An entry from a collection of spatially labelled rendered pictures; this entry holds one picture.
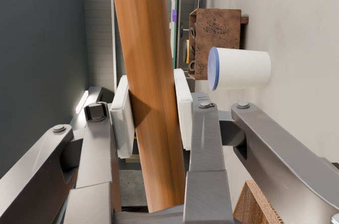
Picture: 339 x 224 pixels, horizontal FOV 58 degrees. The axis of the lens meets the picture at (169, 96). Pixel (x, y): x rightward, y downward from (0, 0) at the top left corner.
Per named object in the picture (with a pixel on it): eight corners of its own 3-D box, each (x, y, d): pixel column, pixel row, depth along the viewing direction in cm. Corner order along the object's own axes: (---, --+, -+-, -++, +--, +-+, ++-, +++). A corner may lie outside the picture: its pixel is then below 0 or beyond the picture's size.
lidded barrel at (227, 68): (258, 46, 385) (208, 45, 381) (274, 49, 335) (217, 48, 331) (255, 87, 396) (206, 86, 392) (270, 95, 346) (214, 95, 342)
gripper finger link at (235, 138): (196, 125, 15) (259, 118, 15) (187, 92, 19) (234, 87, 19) (199, 153, 15) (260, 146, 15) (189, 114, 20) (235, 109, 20)
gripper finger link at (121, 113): (131, 158, 17) (118, 160, 17) (137, 111, 23) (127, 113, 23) (123, 107, 16) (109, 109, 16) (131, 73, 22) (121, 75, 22)
